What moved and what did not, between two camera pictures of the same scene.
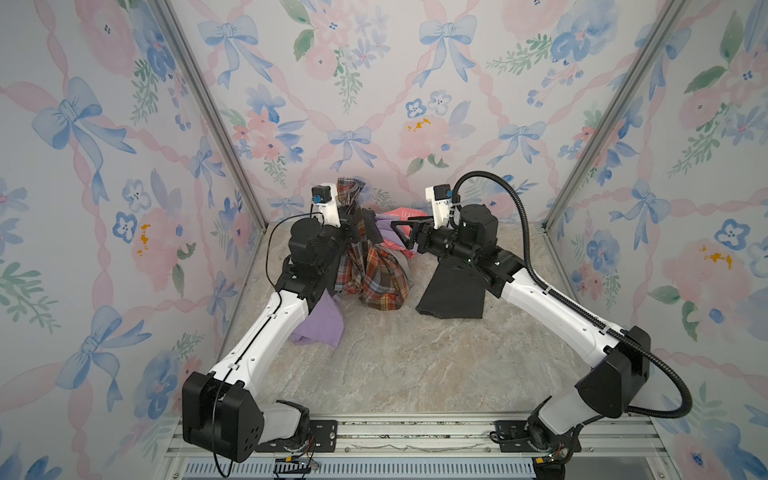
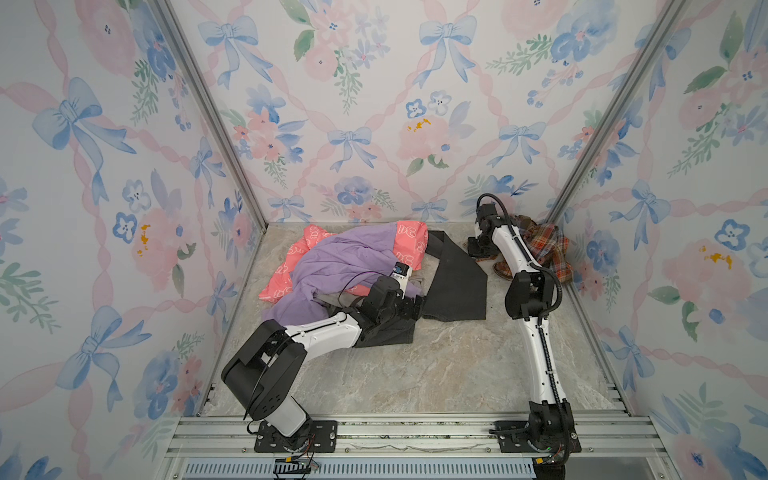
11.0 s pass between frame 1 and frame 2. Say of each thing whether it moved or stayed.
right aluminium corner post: stayed
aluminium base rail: stayed
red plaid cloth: moved
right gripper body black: moved
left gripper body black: moved
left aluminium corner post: stayed
